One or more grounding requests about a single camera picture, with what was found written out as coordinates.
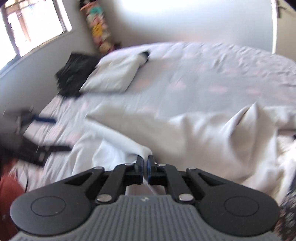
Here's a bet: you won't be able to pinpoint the white sweatshirt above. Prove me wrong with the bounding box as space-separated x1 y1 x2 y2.
44 103 295 202

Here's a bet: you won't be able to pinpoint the red fuzzy pants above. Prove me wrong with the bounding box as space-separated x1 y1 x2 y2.
1 160 24 240

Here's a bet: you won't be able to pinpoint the folded black garment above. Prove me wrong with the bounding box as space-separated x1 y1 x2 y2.
55 52 101 98

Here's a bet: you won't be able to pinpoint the dark floral garment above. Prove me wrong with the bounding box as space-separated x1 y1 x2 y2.
274 190 296 241

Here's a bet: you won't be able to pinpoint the folded grey garment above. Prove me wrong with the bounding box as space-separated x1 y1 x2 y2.
80 51 150 93

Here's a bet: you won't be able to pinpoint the plush toy hanging organizer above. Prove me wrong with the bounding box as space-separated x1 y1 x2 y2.
79 1 120 55

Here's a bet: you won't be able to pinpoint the grey pink-dotted bed sheet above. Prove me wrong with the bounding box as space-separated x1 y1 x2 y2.
12 43 295 191

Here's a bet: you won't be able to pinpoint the cream bedroom door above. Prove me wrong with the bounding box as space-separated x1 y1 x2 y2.
271 1 295 61

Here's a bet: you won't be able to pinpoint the window with frame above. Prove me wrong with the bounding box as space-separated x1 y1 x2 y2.
1 0 72 72

